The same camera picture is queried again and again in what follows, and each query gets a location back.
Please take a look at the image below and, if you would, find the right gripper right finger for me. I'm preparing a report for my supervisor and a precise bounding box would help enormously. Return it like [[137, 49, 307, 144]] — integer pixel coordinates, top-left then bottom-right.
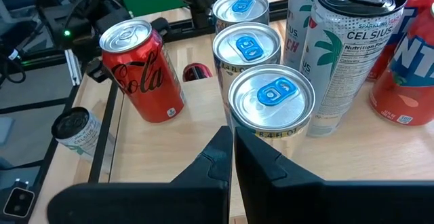
[[233, 126, 434, 224]]

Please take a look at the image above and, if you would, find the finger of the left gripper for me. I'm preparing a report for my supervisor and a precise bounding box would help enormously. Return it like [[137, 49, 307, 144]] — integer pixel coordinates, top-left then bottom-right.
[[85, 58, 115, 83], [151, 16, 172, 37]]

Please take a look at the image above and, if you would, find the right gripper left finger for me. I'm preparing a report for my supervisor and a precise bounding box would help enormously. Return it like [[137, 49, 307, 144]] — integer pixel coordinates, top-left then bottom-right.
[[47, 125, 234, 224]]

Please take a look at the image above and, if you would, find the red Coke Zero can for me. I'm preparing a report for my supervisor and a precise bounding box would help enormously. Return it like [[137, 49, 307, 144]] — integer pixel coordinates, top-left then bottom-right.
[[99, 18, 186, 124]]

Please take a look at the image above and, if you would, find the red Coca-Cola Star Wars can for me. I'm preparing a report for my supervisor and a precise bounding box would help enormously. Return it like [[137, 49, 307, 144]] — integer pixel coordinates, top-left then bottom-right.
[[182, 62, 214, 83]]

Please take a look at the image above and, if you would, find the blue silver Red Bull can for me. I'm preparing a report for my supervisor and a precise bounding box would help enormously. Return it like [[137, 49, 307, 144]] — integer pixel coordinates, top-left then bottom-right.
[[212, 0, 271, 35], [212, 22, 282, 116], [227, 63, 316, 159]]

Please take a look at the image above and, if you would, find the white Celsius Peach Vibe can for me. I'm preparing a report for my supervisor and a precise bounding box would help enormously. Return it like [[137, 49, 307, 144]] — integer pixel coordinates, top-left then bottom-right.
[[50, 107, 118, 174], [300, 0, 409, 138], [283, 0, 326, 71]]

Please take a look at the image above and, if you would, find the white ribbed bar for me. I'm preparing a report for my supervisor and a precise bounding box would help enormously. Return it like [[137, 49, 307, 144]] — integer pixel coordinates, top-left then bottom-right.
[[63, 48, 83, 86]]

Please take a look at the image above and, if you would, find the black two-lens camera device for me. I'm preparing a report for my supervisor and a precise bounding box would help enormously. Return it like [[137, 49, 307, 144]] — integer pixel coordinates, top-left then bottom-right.
[[0, 178, 38, 223]]

